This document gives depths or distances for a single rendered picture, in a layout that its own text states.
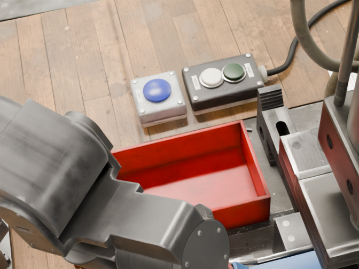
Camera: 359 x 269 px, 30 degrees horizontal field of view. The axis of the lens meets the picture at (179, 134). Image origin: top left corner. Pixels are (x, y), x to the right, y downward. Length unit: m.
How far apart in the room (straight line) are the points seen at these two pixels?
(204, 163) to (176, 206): 0.46
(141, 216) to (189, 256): 0.04
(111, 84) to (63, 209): 0.57
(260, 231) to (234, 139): 0.13
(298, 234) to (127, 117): 0.33
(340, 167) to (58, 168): 0.20
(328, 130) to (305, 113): 0.45
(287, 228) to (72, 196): 0.36
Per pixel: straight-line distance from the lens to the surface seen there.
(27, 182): 0.44
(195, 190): 0.88
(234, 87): 0.94
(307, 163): 0.62
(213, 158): 0.90
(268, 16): 1.07
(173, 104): 0.93
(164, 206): 0.44
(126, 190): 0.47
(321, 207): 0.55
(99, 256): 0.48
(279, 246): 0.79
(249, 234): 0.85
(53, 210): 0.44
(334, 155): 0.50
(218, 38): 1.04
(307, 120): 0.95
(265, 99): 0.86
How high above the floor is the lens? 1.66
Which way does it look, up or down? 55 degrees down
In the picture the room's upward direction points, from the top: 8 degrees counter-clockwise
